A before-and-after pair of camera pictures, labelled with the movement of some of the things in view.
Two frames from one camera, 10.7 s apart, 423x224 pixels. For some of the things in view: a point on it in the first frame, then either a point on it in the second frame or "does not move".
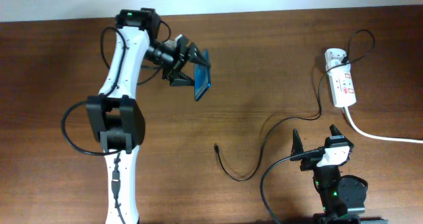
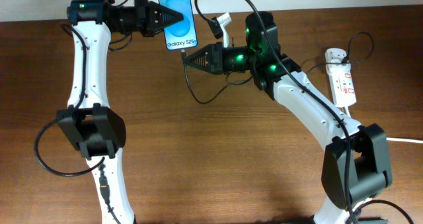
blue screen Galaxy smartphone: [202, 78] -> [182, 34]
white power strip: [342, 86] does not move
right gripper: [310, 162] -> [216, 59]
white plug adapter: [333, 57] does not move
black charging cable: [330, 67] -> [347, 61]
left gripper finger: [195, 56] -> [160, 17]
